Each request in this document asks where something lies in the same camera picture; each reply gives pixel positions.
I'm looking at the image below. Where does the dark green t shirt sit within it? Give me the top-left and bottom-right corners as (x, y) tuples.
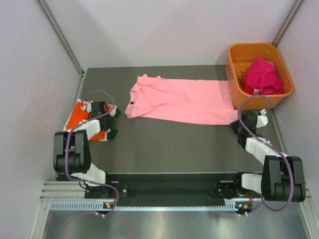
(105, 107), (121, 141)

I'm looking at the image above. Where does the white printed t shirt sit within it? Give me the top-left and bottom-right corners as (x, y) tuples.
(63, 99), (121, 141)

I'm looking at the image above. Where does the magenta t shirt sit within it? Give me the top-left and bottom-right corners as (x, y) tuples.
(242, 58), (284, 95)

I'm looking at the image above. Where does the light pink t shirt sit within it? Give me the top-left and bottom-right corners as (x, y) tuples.
(125, 74), (237, 125)

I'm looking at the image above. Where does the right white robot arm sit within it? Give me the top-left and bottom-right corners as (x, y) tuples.
(230, 110), (306, 203)

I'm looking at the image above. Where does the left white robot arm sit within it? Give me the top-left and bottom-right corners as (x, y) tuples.
(53, 99), (121, 198)

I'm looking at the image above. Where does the orange plastic basket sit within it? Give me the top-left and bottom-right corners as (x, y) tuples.
(225, 42), (294, 110)

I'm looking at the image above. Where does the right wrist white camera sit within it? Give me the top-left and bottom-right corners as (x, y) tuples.
(256, 109), (268, 128)

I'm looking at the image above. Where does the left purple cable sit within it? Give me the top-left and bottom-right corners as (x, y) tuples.
(64, 90), (120, 219)

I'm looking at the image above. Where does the purple cable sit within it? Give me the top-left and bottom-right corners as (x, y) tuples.
(237, 94), (296, 217)
(64, 90), (120, 219)

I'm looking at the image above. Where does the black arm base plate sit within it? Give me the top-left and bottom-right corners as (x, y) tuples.
(77, 173), (259, 207)

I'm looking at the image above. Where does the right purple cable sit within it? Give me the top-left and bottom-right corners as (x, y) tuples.
(237, 94), (296, 217)

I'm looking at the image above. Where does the aluminium frame rail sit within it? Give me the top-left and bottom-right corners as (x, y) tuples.
(39, 179), (313, 200)

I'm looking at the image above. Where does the grey slotted cable duct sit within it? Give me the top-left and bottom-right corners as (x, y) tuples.
(50, 200), (252, 212)

